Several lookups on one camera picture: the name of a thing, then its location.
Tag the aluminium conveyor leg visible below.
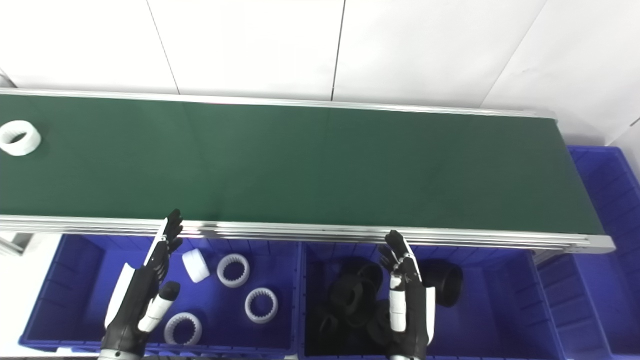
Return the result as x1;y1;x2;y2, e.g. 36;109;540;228
0;232;34;257

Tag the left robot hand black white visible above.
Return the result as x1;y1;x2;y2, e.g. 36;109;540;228
100;209;184;360

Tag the empty blue plastic bin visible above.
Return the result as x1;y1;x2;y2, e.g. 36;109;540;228
537;145;640;357

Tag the white cylinder part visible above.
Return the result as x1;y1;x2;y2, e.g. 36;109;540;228
181;248;211;284

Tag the white toothed ring part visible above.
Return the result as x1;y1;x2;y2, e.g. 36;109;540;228
163;312;203;347
0;120;42;157
216;253;251;289
244;287;279;324

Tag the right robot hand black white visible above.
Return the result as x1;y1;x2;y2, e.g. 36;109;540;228
377;230;437;360

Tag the black cylinder part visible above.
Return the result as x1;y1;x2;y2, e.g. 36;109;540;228
422;260;464;308

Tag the black ring part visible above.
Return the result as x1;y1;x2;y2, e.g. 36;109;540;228
366;300;396;348
342;257;385;290
329;274;378;328
314;314;347;352

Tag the blue bin with black parts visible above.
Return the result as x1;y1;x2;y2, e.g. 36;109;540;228
298;242;556;360

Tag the green conveyor belt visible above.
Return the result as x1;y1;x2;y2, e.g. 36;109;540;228
0;94;605;236
0;88;616;255

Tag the blue bin with white parts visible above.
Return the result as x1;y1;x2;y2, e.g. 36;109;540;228
19;234;301;357

